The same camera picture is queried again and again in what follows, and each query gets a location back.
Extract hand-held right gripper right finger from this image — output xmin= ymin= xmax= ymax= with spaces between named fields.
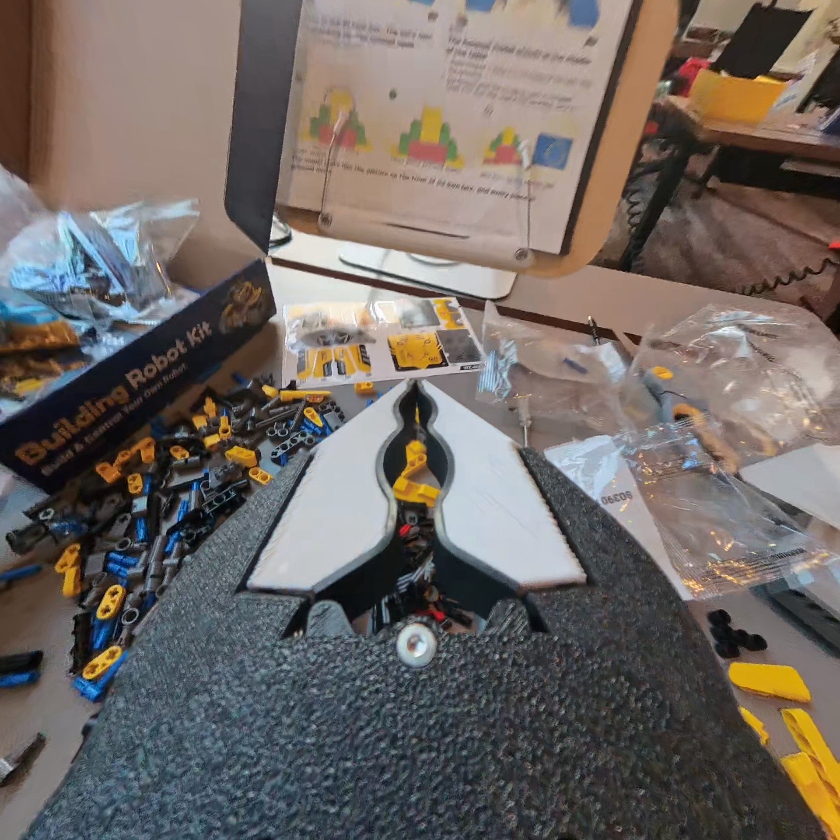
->
xmin=420 ymin=381 xmax=589 ymax=595

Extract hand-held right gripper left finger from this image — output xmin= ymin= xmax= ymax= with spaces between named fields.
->
xmin=246 ymin=379 xmax=421 ymax=598

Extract grey desk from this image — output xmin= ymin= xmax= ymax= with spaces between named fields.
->
xmin=0 ymin=262 xmax=840 ymax=840

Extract small clear plastic bag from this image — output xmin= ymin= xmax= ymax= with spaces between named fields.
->
xmin=474 ymin=301 xmax=648 ymax=429

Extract pile of small building pieces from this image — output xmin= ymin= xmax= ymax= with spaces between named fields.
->
xmin=0 ymin=373 xmax=475 ymax=704

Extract yellow black sticker sheet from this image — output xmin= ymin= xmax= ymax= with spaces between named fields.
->
xmin=281 ymin=297 xmax=488 ymax=389

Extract white flat device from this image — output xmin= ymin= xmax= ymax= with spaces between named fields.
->
xmin=271 ymin=228 xmax=521 ymax=301

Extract white paper sheet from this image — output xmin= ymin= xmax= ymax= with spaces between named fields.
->
xmin=740 ymin=441 xmax=840 ymax=527

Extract yellow wedge panel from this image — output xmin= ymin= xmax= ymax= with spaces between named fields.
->
xmin=727 ymin=661 xmax=813 ymax=705

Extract grey motor block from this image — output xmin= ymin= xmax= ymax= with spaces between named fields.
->
xmin=753 ymin=570 xmax=840 ymax=652

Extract crumpled clear plastic bags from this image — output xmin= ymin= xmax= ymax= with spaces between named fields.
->
xmin=0 ymin=163 xmax=202 ymax=403

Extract black and blue connector piece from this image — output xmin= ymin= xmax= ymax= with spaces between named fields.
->
xmin=0 ymin=650 xmax=45 ymax=690

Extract grey axle beam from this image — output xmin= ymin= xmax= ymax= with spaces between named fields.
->
xmin=0 ymin=730 xmax=48 ymax=786

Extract printed building-blocks poster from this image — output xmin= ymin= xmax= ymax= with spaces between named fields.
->
xmin=269 ymin=0 xmax=681 ymax=278

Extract wooden side table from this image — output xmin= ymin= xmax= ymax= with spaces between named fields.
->
xmin=617 ymin=94 xmax=840 ymax=271

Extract cardboard kit box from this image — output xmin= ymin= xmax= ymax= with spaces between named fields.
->
xmin=0 ymin=0 xmax=304 ymax=494

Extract coloured storage bins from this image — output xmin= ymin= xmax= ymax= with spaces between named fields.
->
xmin=688 ymin=64 xmax=790 ymax=127

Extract black panel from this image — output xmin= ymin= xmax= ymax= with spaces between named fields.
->
xmin=710 ymin=0 xmax=816 ymax=81

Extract black coiled cable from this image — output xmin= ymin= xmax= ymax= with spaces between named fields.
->
xmin=740 ymin=241 xmax=840 ymax=298

